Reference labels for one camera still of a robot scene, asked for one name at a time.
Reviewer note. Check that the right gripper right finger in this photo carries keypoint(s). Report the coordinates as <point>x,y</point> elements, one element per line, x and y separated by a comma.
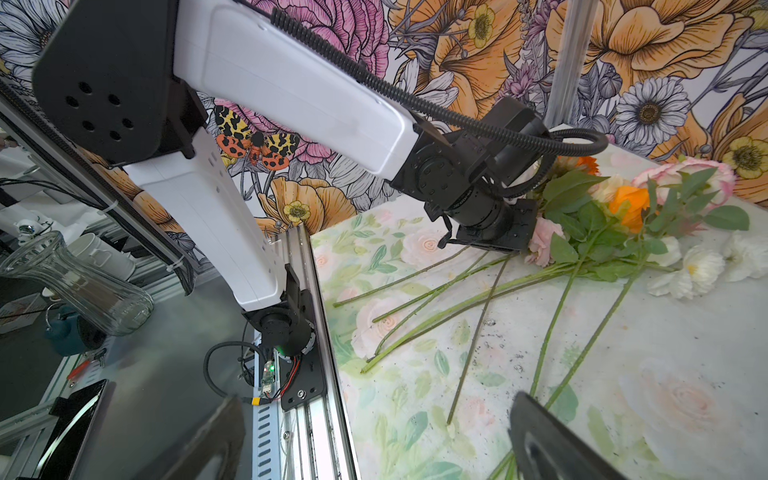
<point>546,449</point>

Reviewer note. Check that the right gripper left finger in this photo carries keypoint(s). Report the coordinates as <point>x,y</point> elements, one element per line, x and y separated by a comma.
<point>210,450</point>

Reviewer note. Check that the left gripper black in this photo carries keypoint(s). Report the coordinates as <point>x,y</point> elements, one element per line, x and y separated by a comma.
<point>459,176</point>

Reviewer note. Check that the orange marigold flower stem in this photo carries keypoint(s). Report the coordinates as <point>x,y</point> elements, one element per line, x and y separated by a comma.
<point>564,165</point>

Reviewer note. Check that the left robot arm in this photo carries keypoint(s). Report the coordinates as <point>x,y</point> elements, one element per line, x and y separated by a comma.
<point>179,93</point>

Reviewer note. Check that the spare glass vase outside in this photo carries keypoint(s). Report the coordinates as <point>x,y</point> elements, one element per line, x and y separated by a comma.
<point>116,307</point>

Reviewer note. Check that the pink white flower bunch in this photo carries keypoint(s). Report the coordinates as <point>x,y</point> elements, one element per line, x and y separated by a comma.
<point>637,315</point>

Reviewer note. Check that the aluminium front rail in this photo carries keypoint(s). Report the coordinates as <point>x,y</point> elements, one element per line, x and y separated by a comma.
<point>301,429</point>

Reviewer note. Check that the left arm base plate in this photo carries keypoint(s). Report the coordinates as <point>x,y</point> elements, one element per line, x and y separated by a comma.
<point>290,382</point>

